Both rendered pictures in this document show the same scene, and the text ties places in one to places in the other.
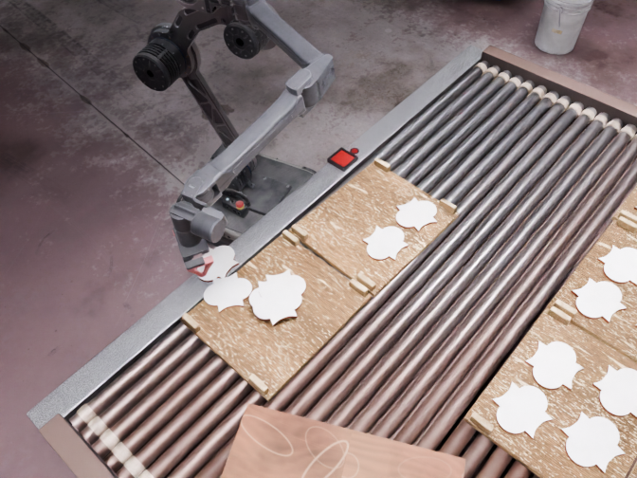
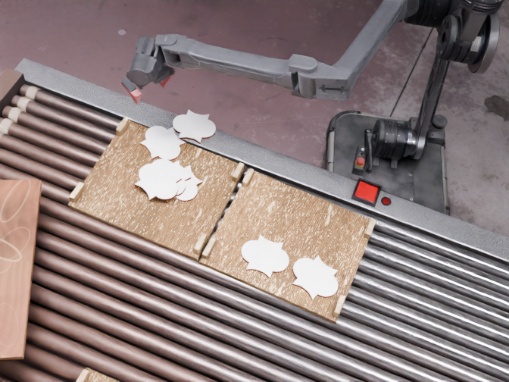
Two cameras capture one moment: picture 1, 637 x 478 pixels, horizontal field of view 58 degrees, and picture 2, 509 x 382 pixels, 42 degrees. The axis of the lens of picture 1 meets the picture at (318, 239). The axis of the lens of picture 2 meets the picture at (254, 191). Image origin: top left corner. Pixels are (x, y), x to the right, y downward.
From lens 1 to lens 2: 1.12 m
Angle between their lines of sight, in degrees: 34
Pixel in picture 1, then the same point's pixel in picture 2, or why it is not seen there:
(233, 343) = (113, 164)
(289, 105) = (277, 70)
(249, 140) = (228, 58)
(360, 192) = (325, 218)
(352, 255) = (239, 230)
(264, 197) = (385, 183)
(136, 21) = not seen: outside the picture
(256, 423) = (23, 190)
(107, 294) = (241, 108)
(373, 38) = not seen: outside the picture
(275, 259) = (211, 168)
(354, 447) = (17, 266)
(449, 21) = not seen: outside the picture
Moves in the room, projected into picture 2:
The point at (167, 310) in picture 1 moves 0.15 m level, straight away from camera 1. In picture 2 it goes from (135, 109) to (168, 84)
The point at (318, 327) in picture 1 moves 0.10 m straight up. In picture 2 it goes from (148, 222) to (146, 204)
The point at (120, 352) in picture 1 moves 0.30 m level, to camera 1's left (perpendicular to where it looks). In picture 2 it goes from (88, 93) to (65, 30)
